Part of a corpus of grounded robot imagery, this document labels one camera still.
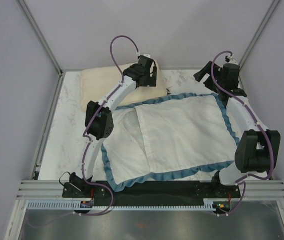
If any left aluminium frame post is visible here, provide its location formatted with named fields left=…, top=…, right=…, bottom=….
left=16, top=0, right=63, bottom=76

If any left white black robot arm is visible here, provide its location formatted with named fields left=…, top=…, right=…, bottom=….
left=69, top=54, right=157, bottom=197

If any right aluminium frame post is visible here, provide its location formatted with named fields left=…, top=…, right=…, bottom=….
left=234, top=0, right=281, bottom=73

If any cream white pillow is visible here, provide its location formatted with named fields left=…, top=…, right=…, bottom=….
left=80, top=66, right=167, bottom=112

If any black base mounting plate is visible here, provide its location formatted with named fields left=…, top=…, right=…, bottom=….
left=62, top=180, right=240, bottom=206

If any aluminium frame post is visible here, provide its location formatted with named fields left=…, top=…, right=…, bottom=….
left=234, top=0, right=281, bottom=73
left=16, top=0, right=63, bottom=76

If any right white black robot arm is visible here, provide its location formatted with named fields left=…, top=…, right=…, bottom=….
left=194, top=60, right=280, bottom=197

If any blue frilled white pillowcase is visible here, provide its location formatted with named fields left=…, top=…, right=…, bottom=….
left=101, top=93, right=239, bottom=192

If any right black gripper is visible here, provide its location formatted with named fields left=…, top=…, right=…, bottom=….
left=194, top=61, right=225, bottom=94

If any white slotted cable duct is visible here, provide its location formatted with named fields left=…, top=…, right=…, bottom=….
left=27, top=197, right=215, bottom=211

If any aluminium front frame rail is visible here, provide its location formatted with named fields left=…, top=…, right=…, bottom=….
left=17, top=179, right=284, bottom=201

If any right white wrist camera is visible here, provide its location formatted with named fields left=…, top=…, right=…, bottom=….
left=225, top=54, right=238, bottom=65

